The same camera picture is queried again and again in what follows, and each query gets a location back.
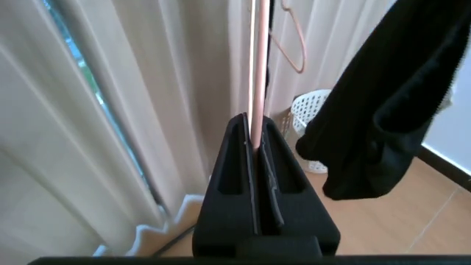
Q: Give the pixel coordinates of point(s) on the beige curtain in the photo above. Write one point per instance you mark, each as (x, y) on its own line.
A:
(165, 92)

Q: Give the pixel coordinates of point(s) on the black shorts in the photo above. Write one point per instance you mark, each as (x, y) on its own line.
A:
(386, 110)

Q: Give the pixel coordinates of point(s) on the white laundry basket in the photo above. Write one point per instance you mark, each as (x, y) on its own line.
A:
(309, 106)

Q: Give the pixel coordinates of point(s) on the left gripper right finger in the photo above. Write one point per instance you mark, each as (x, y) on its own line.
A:
(301, 213)

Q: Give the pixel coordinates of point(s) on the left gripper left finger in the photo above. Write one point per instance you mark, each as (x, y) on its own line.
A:
(228, 213)

